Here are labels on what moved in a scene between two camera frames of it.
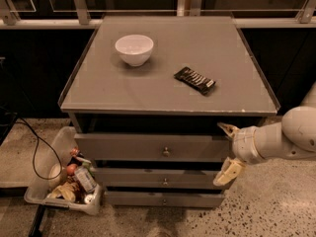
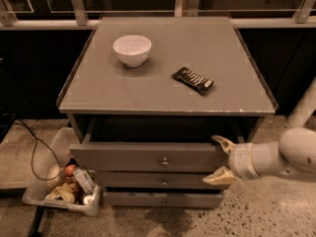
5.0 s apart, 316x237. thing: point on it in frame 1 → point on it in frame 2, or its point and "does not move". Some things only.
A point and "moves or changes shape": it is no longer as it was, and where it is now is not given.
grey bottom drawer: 165,198 does not move
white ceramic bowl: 134,49 does not move
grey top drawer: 151,147 moves or changes shape
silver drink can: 86,178 does not move
